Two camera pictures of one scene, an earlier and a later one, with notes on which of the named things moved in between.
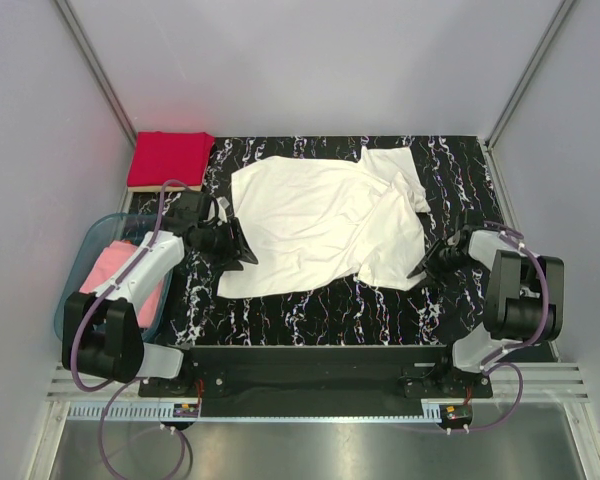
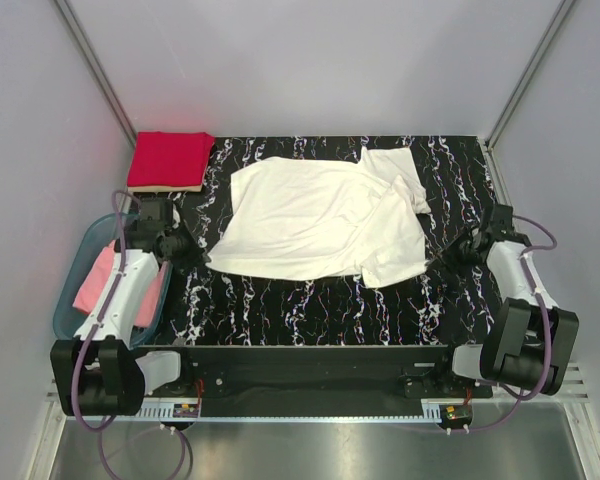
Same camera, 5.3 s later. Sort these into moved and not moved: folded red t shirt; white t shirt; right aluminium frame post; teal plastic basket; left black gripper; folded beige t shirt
Moved: white t shirt; left black gripper
Not moved: folded beige t shirt; right aluminium frame post; folded red t shirt; teal plastic basket
